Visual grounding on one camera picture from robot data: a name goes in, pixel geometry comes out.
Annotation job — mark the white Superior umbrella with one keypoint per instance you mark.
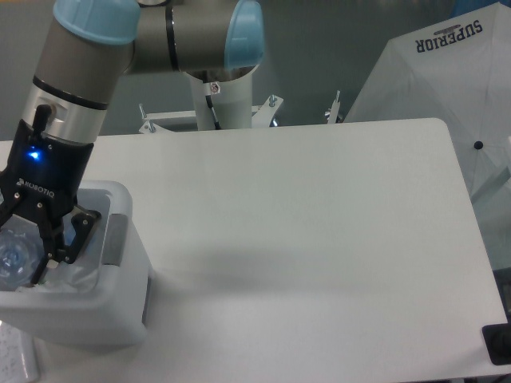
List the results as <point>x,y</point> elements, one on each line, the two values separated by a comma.
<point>459,72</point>

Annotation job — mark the white paper sheet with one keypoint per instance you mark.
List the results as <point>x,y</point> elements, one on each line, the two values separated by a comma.
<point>18,356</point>

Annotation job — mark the white metal base frame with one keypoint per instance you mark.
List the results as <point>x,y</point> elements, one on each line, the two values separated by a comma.
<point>167,117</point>

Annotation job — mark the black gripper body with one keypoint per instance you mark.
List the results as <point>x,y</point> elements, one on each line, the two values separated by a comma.
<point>43,170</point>

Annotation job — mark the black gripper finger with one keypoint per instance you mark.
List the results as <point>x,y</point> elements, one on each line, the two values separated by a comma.
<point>8,204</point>
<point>52,233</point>

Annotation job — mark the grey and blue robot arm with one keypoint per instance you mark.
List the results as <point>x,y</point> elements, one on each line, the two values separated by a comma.
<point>91,44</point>

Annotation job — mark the white trash can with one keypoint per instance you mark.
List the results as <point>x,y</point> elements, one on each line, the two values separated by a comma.
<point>114,311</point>

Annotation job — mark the black device at table edge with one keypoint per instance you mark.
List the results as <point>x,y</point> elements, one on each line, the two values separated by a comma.
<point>497,340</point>

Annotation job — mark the white plastic bag green print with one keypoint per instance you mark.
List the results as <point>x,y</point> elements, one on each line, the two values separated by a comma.
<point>79,276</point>

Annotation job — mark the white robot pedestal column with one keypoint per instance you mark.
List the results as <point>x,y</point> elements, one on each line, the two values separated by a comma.
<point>222,98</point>

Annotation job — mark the crushed clear plastic bottle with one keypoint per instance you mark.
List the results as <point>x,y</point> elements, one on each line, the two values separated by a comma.
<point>21,252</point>

